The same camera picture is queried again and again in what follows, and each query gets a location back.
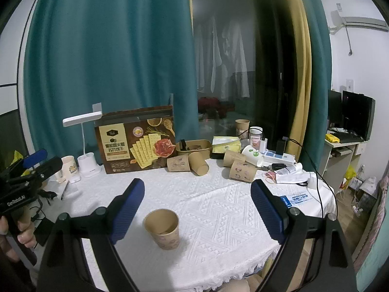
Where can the patterned blanket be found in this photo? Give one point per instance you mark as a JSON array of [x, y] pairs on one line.
[[375, 234]]

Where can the jar with white lid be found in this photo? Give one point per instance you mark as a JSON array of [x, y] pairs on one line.
[[256, 135]]

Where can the white wall socket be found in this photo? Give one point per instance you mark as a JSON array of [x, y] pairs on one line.
[[350, 85]]

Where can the yellow-green tissue pack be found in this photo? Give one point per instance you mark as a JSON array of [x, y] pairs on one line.
[[226, 144]]

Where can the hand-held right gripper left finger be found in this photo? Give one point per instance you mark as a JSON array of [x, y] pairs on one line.
[[127, 211]]

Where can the yellow plastic bag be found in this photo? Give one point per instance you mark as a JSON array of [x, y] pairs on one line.
[[15, 157]]

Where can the wide teal curtain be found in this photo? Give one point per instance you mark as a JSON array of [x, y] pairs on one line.
[[106, 51]]

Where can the white computer desk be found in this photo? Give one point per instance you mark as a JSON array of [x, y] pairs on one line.
[[329, 158]]

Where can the black power adapter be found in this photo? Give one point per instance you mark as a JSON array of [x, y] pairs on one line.
[[281, 146]]

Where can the yellow curtain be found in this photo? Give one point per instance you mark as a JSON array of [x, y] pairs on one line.
[[299, 82]]

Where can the white cup with green print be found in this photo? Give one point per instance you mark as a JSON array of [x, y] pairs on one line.
[[252, 155]]

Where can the black pen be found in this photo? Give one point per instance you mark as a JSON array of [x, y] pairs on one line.
[[64, 192]]

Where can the large black monitor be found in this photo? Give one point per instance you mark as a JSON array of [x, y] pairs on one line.
[[358, 114]]

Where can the brown paper cup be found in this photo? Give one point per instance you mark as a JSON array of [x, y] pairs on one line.
[[199, 164], [232, 157], [242, 127], [161, 229], [241, 172], [179, 163]]

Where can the small black monitor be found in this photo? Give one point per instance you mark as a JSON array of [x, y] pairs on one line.
[[334, 108]]

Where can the black car key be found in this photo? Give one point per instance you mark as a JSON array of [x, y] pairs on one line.
[[278, 167]]

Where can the black pouch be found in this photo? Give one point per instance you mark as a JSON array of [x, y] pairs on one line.
[[44, 231]]

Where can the white air conditioner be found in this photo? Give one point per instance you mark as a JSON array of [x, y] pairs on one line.
[[358, 22]]

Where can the white tube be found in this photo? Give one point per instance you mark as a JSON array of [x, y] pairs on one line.
[[290, 168]]

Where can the white mug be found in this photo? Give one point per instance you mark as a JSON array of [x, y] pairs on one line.
[[70, 170]]

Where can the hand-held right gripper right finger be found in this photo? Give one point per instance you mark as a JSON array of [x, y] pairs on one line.
[[267, 213]]

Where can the white tablecloth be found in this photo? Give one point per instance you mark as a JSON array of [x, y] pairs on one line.
[[212, 213]]

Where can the yellow packet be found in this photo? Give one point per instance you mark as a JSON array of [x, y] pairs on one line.
[[332, 137]]

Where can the white desk lamp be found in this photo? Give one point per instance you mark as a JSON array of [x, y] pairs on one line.
[[88, 165]]

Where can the blue and white card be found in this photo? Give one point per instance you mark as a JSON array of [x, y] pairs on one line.
[[297, 200]]

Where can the person's left hand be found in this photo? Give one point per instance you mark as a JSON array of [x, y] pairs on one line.
[[25, 234]]

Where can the brown paper bowl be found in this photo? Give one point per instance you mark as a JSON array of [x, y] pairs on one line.
[[194, 152]]

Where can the brown cracker box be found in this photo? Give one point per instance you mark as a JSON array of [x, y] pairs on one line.
[[121, 152]]

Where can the red cloth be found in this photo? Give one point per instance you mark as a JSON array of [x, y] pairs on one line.
[[214, 107]]

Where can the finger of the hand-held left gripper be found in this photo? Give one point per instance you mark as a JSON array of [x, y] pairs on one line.
[[48, 167], [35, 157]]

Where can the white power strip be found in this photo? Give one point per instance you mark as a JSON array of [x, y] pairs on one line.
[[279, 158]]

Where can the narrow teal curtain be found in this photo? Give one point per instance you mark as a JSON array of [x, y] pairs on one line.
[[320, 67]]

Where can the hanging white clothes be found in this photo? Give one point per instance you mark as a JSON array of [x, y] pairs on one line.
[[234, 64]]

